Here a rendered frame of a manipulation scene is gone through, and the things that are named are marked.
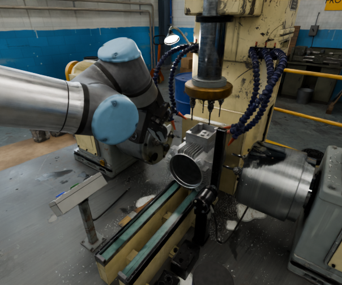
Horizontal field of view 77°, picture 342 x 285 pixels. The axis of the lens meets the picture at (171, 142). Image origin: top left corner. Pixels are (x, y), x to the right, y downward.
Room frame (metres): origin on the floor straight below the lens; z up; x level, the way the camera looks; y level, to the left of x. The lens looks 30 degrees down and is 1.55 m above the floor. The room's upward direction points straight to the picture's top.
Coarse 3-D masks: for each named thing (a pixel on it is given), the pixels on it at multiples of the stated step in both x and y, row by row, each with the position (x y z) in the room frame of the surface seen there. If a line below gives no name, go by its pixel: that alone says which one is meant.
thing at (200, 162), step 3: (174, 150) 0.74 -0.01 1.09; (171, 153) 0.73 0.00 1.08; (174, 153) 0.73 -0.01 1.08; (198, 159) 0.69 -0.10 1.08; (201, 159) 0.67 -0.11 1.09; (198, 162) 0.66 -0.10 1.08; (201, 162) 0.66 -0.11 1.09; (204, 162) 0.67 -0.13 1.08; (198, 165) 0.66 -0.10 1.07; (201, 165) 0.66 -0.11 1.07; (171, 174) 0.75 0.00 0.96; (171, 177) 0.73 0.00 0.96; (201, 186) 0.67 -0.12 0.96; (195, 189) 0.67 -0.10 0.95; (198, 189) 0.66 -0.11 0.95
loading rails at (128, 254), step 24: (168, 192) 0.68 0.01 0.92; (192, 192) 0.68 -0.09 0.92; (144, 216) 0.56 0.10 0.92; (168, 216) 0.62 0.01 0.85; (192, 216) 0.61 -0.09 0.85; (120, 240) 0.45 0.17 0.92; (144, 240) 0.52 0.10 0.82; (168, 240) 0.48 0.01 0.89; (120, 264) 0.42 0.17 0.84; (144, 264) 0.38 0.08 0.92
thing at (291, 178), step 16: (256, 144) 0.66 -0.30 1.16; (272, 144) 0.66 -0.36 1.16; (256, 160) 0.59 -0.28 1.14; (272, 160) 0.58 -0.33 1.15; (288, 160) 0.57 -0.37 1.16; (304, 160) 0.56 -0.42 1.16; (240, 176) 0.57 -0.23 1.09; (256, 176) 0.55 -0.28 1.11; (272, 176) 0.53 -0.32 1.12; (288, 176) 0.52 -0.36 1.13; (304, 176) 0.52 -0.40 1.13; (240, 192) 0.56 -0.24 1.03; (256, 192) 0.53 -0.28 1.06; (272, 192) 0.51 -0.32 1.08; (288, 192) 0.49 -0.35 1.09; (304, 192) 0.48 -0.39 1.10; (256, 208) 0.53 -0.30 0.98; (272, 208) 0.50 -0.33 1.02; (288, 208) 0.47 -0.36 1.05
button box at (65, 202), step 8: (96, 176) 0.58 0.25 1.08; (80, 184) 0.54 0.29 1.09; (88, 184) 0.55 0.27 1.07; (96, 184) 0.56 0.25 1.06; (104, 184) 0.58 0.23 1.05; (72, 192) 0.51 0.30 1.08; (80, 192) 0.52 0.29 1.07; (88, 192) 0.53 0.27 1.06; (56, 200) 0.47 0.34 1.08; (64, 200) 0.48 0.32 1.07; (72, 200) 0.49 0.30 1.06; (80, 200) 0.50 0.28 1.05; (56, 208) 0.46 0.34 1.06; (64, 208) 0.46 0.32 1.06; (56, 216) 0.47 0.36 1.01
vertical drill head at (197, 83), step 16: (208, 0) 0.79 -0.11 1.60; (208, 32) 0.78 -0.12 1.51; (224, 32) 0.79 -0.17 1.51; (208, 48) 0.78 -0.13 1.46; (224, 48) 0.80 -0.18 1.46; (208, 64) 0.78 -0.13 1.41; (192, 80) 0.81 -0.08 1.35; (208, 80) 0.78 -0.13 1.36; (224, 80) 0.79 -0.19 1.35; (192, 96) 0.76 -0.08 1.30; (208, 96) 0.73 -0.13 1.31; (224, 96) 0.74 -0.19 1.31; (192, 112) 0.80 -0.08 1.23
